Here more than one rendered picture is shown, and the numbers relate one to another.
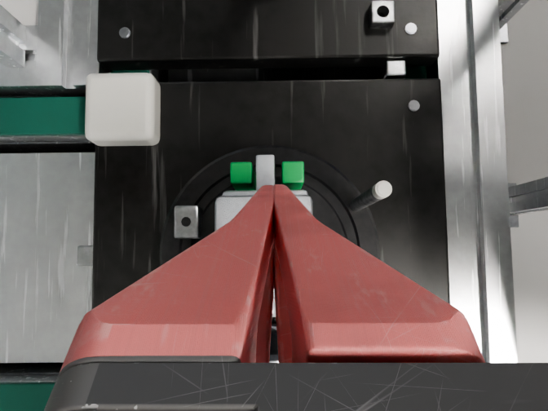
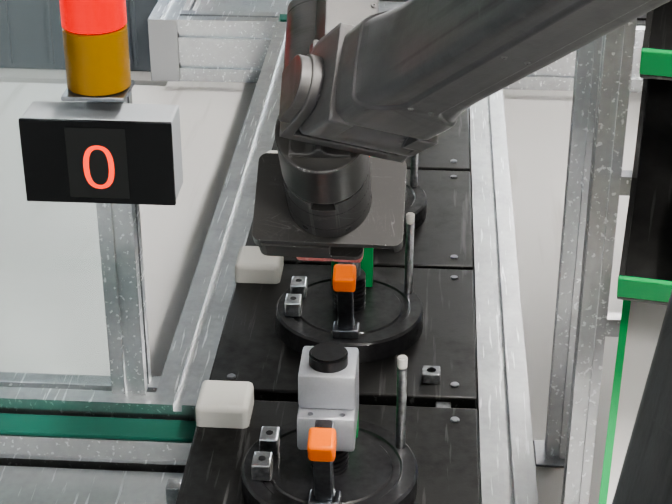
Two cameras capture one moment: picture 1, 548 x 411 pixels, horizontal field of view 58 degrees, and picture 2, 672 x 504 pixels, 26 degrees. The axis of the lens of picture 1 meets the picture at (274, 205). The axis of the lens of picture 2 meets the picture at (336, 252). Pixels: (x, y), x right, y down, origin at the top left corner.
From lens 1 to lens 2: 1.02 m
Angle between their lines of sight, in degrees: 57
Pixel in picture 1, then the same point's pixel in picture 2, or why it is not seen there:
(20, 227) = not seen: outside the picture
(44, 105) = (151, 423)
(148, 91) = (248, 388)
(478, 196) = (512, 481)
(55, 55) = (170, 390)
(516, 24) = not seen: hidden behind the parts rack
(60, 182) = (141, 487)
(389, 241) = (430, 484)
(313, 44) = (377, 388)
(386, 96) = (433, 414)
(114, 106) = (222, 393)
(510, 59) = not seen: hidden behind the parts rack
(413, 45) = (456, 392)
